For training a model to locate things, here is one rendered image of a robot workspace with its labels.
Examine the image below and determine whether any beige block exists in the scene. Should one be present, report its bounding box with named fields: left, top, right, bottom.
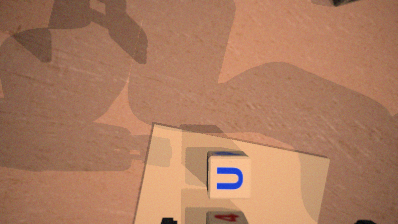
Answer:
left=207, top=151, right=251, bottom=199
left=206, top=211, right=249, bottom=224
left=333, top=0, right=360, bottom=7

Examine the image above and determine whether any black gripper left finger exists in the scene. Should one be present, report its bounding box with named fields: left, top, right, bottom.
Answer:
left=161, top=217, right=177, bottom=224

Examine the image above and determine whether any beige square mat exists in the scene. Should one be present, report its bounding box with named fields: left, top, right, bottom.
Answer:
left=135, top=124, right=330, bottom=224

